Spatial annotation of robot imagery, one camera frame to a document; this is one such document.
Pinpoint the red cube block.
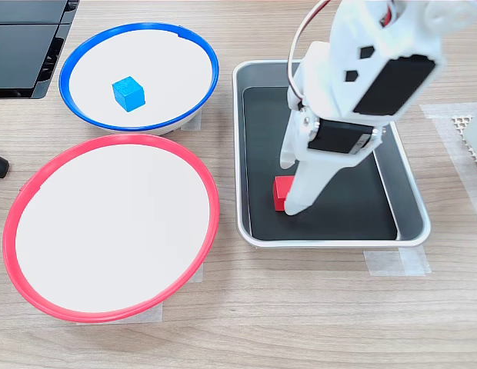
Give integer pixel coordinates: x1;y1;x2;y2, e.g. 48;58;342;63
272;175;295;212

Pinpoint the black tray liner mat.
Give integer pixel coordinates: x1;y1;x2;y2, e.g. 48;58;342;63
242;86;399;242

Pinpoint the black glossy panel device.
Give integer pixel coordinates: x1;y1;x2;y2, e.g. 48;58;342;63
0;0;81;100

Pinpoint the white dish red rim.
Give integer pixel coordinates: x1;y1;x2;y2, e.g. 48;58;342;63
2;133;221;323

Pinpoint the clear adhesive tape strip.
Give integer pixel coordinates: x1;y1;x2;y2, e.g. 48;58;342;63
75;301;164;326
419;101;477;224
363;247;432;277
187;264;205;284
179;108;203;132

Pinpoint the red and white servo cable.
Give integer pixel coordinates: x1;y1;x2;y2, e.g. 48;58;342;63
286;0;334;112

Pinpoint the white dish blue rim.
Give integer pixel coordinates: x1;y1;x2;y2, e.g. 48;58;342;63
58;22;220;135

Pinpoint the white perforated mat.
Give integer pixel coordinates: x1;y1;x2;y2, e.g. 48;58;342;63
452;114;477;180

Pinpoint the silver metal tray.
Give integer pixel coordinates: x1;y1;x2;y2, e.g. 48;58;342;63
232;59;432;248

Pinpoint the blue cube block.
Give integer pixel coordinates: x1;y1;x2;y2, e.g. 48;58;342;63
112;75;146;113

